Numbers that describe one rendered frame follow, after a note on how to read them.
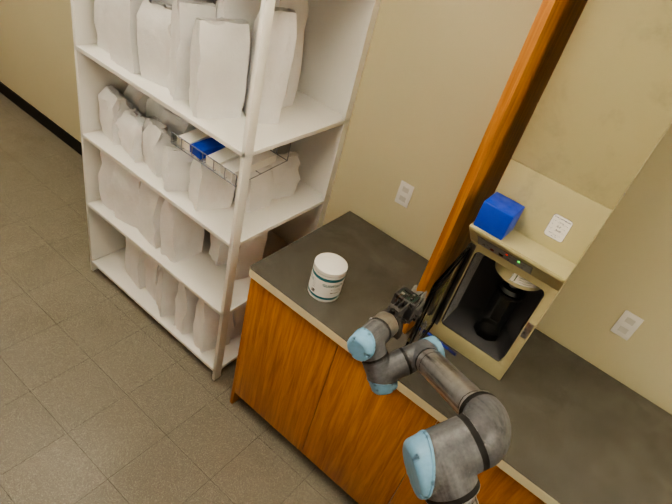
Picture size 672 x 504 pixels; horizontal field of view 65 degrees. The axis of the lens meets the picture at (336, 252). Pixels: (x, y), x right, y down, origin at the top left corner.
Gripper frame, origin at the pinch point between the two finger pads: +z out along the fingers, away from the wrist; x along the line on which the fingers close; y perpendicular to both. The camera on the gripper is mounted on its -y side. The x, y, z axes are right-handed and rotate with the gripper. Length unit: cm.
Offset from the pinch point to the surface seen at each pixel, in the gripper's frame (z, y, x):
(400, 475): 3, -84, -21
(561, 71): 30, 68, -2
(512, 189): 29.5, 31.6, -4.5
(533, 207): 29.5, 29.7, -12.7
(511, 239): 22.9, 20.1, -12.5
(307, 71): 72, 16, 113
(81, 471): -67, -131, 86
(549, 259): 23.8, 20.1, -24.8
